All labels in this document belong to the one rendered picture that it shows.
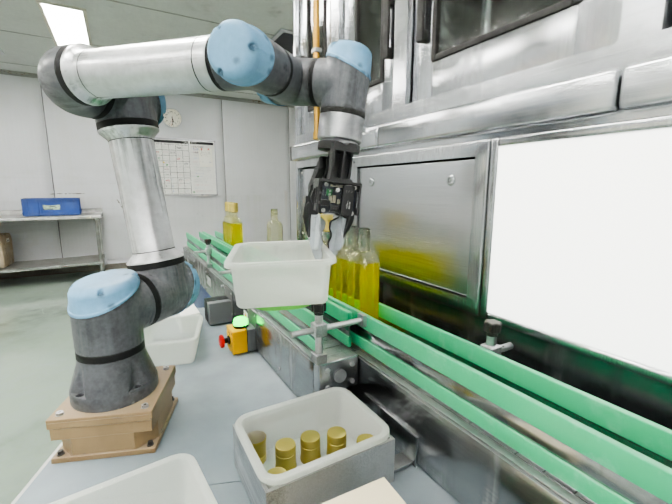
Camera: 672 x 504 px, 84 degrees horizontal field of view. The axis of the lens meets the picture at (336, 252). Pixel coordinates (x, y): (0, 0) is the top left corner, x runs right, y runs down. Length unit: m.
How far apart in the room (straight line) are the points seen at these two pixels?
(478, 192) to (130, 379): 0.74
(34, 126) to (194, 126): 2.08
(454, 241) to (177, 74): 0.58
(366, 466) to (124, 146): 0.74
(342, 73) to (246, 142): 6.33
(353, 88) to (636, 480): 0.60
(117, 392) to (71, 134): 5.99
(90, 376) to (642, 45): 1.00
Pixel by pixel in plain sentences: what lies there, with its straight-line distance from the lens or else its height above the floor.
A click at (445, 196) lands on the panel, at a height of 1.21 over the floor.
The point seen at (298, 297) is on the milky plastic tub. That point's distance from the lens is 0.59.
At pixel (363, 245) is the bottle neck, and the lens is 0.83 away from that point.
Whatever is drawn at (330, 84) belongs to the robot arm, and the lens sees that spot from 0.64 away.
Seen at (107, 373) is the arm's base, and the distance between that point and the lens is 0.82.
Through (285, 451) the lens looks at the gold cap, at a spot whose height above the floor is 0.81.
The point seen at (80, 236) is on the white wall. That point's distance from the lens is 6.66.
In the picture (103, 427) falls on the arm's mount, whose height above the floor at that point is 0.81.
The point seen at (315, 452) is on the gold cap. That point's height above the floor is 0.79.
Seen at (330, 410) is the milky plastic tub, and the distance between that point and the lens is 0.79.
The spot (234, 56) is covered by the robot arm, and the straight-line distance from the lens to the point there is 0.55.
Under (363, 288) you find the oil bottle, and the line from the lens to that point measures 0.83.
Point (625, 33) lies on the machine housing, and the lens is 0.71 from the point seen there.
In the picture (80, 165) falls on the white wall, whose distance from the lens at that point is 6.62.
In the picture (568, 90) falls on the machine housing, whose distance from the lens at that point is 0.70.
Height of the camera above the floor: 1.23
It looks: 10 degrees down
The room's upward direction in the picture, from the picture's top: straight up
